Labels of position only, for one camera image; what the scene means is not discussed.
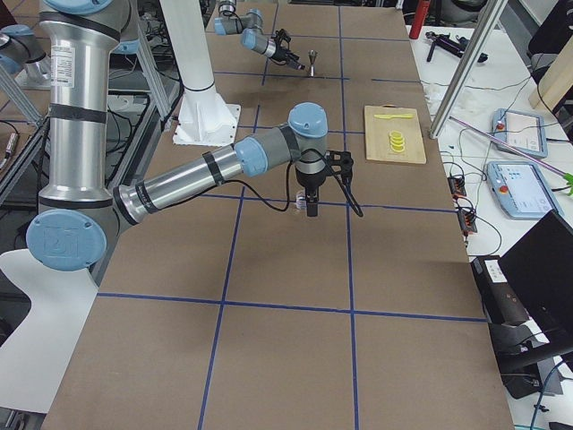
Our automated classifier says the teach pendant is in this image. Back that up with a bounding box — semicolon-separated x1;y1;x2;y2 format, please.
492;108;548;159
486;161;563;219

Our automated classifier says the steel double jigger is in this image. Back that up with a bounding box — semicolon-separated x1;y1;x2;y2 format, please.
307;49;318;77

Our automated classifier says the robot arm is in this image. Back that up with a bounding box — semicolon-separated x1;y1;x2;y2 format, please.
26;1;328;271
214;1;305;70

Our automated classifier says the black computer monitor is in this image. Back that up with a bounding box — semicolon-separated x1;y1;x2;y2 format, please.
499;211;572;337

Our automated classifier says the clear glass cup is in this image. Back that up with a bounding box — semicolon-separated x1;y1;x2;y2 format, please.
295;190;309;212

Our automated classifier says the bamboo cutting board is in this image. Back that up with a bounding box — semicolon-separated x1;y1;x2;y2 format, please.
363;106;426;165

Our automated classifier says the red bottle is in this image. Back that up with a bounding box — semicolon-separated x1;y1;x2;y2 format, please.
409;0;431;39

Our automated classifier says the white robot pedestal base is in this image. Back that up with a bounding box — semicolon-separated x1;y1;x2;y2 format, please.
160;0;241;146

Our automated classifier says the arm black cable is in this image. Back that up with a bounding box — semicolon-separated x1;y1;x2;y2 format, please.
223;147;364;219

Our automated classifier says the teach pendant far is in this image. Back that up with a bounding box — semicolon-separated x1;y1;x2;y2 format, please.
492;108;548;159

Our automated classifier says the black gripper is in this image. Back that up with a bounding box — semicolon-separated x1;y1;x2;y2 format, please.
295;156;326;218
270;41;305;70

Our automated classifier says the yellow plastic knife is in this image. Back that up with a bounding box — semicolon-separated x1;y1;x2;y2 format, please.
373;114;415;120

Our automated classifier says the teach pendant near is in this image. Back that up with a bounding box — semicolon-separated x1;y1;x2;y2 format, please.
486;161;563;219

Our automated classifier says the black hand tool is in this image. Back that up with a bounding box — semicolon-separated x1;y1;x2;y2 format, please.
425;31;470;62

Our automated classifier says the lemon slice front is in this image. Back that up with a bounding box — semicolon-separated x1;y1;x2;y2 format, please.
390;144;406;153

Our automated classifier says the metal rod green tip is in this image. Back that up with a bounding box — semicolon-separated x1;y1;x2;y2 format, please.
449;116;573;195

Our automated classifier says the aluminium frame post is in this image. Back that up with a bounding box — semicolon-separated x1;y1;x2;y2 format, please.
429;0;508;139

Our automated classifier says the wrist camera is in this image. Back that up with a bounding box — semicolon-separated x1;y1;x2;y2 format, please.
273;29;291;46
325;150;354;177

